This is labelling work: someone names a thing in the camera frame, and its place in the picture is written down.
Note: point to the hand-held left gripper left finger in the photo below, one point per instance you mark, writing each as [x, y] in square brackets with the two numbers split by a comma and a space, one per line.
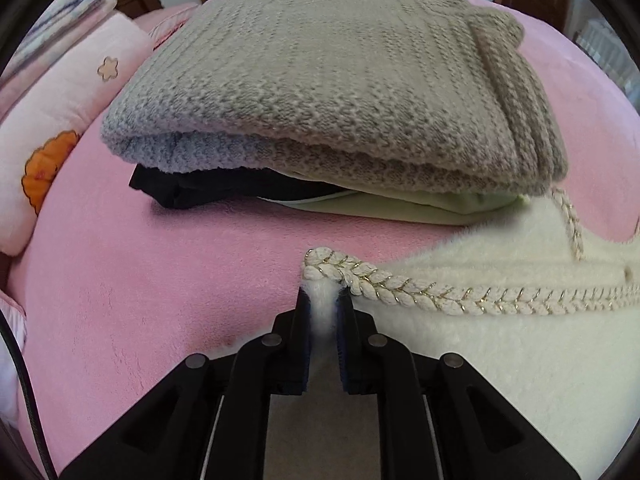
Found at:
[302, 340]

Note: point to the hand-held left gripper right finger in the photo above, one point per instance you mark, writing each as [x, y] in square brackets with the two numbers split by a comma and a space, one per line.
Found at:
[345, 345]

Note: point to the dark wooden headboard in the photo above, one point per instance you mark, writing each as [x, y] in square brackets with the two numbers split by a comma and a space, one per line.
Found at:
[140, 0]

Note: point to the folded grey knit sweater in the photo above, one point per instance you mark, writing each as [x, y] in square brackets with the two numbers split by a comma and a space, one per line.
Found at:
[325, 70]

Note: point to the white fluffy braided-trim cardigan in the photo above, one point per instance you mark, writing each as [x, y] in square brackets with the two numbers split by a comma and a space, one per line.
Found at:
[500, 360]

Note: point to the pink pillow with orange print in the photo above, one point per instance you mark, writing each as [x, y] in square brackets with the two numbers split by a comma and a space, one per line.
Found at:
[60, 110]

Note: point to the folded light green garment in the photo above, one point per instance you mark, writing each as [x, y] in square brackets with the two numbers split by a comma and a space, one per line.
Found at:
[400, 207]

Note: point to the folded floral quilt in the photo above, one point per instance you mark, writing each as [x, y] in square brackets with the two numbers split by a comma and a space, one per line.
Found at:
[65, 10]

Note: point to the folded black garment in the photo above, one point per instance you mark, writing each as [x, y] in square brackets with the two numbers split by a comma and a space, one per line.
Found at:
[200, 187]

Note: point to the pink bed blanket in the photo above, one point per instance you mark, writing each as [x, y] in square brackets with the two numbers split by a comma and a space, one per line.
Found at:
[150, 285]

